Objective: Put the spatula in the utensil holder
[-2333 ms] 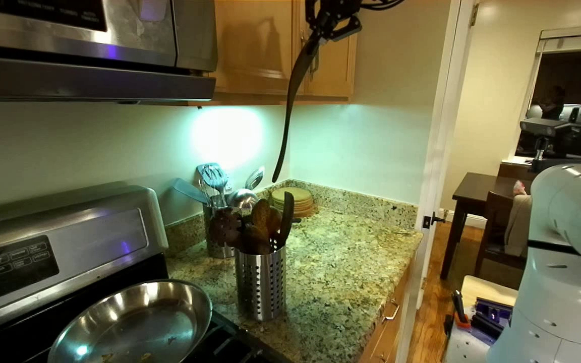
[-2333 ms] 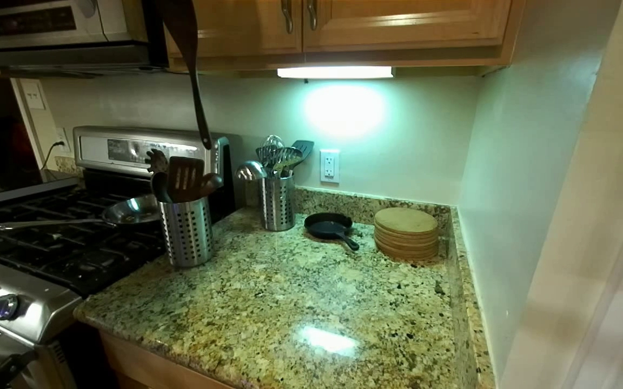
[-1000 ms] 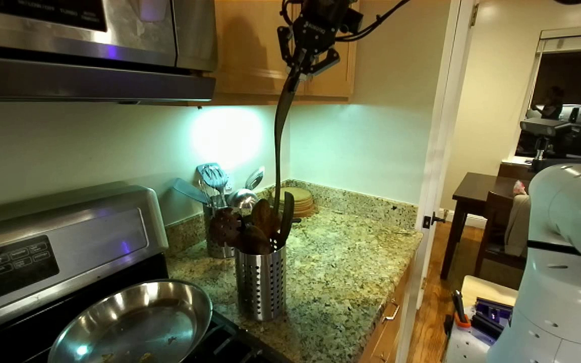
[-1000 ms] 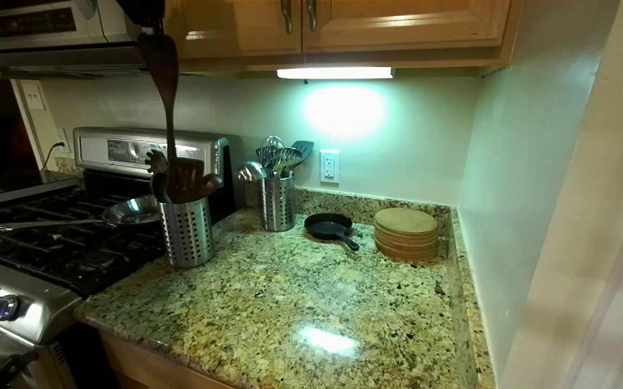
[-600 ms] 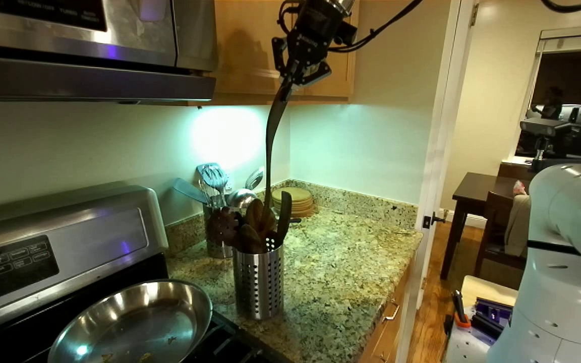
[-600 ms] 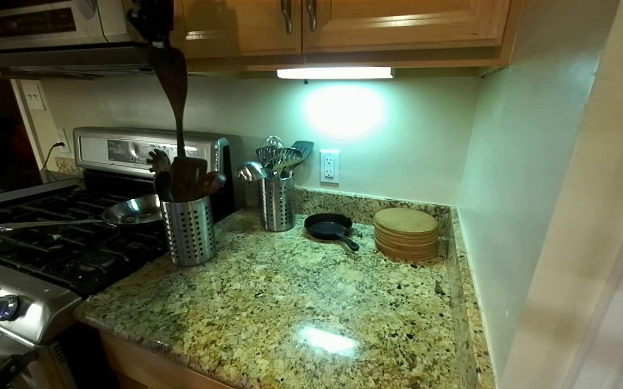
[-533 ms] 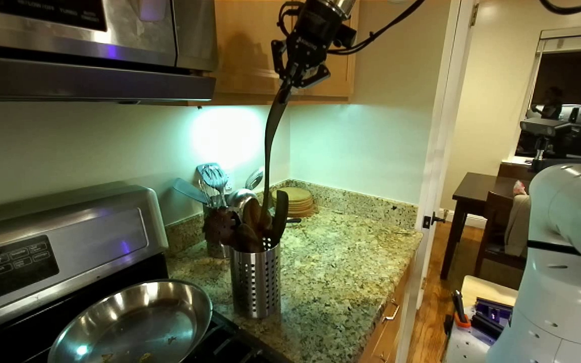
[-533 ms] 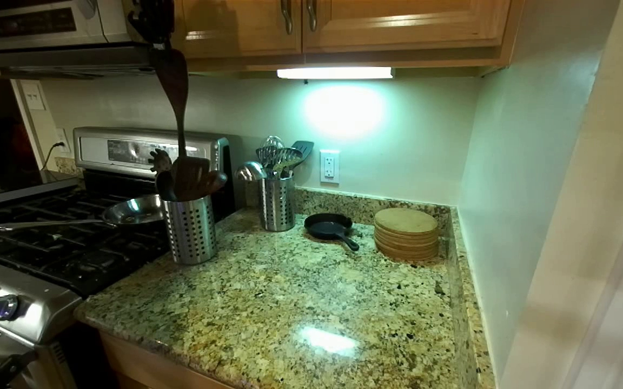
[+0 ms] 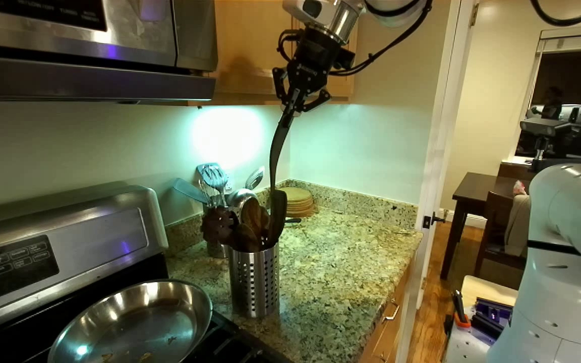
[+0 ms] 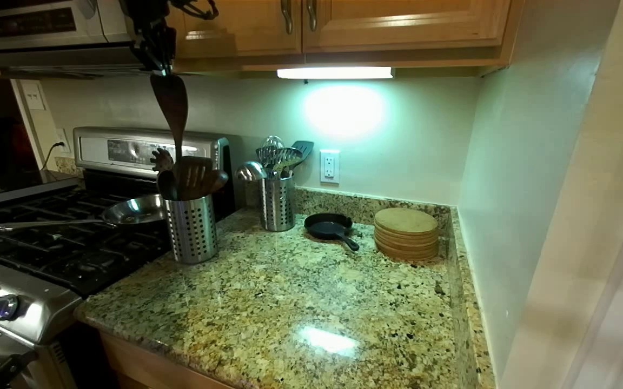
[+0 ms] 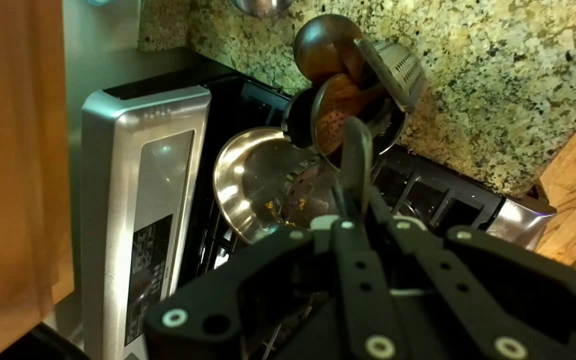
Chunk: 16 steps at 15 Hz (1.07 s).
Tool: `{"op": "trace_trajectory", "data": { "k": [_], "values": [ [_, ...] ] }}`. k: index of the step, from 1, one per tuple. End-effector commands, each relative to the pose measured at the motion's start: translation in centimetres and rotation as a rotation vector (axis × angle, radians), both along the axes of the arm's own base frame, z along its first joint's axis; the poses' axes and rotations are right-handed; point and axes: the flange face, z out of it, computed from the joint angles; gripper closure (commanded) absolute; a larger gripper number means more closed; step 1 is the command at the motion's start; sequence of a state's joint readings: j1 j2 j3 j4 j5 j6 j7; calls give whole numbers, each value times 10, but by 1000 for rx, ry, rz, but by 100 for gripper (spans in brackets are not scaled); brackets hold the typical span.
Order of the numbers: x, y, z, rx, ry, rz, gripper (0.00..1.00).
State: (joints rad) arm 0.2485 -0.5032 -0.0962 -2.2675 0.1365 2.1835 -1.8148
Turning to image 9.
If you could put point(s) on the stainless steel microwave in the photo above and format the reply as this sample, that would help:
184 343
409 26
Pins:
68 48

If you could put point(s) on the stainless steel stove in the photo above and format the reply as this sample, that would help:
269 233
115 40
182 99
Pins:
48 255

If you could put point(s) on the round wooden trivet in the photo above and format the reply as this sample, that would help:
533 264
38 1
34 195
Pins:
300 201

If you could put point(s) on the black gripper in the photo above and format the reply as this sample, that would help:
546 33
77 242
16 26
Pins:
317 58

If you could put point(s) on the wooden wall cabinet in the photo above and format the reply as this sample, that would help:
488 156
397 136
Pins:
251 54

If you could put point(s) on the red black tool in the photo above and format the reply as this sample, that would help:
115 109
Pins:
461 314

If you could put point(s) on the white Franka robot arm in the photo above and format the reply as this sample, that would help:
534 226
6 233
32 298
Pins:
566 284

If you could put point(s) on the white robot cart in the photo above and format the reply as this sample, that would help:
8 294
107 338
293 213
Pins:
484 346

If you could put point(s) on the brown wooden utensil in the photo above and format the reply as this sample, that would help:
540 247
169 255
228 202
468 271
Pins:
218 224

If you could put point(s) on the dark background appliance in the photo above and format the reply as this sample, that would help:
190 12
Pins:
548 134

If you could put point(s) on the perforated steel utensil holder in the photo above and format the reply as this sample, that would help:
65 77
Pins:
255 284

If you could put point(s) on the dark wooden spatula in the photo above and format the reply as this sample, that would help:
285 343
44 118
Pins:
274 153

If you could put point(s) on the purple lit device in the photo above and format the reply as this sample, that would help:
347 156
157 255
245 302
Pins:
493 315

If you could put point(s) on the blue slotted spatula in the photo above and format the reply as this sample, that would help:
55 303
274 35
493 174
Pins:
210 177

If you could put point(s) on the wooden base cabinet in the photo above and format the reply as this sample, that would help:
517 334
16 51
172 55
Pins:
388 323

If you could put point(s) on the black door latch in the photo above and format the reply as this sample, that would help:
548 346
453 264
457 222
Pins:
429 221

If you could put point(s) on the dark wooden spoon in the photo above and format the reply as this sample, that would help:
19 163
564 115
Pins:
255 219

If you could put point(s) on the dark wooden table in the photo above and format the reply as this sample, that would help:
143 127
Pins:
473 192

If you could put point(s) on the light blue turner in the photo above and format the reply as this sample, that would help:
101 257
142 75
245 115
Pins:
186 191

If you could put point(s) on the dark wooden chair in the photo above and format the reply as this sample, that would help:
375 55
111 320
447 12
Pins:
495 222

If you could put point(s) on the steel frying pan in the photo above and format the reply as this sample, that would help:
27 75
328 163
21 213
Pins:
131 325

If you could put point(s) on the steel spoon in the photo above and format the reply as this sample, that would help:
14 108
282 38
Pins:
255 178

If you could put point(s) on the beige cloth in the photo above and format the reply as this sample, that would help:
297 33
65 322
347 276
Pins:
514 222

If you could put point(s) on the steel ladle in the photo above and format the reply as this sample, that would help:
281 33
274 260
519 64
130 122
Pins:
243 198

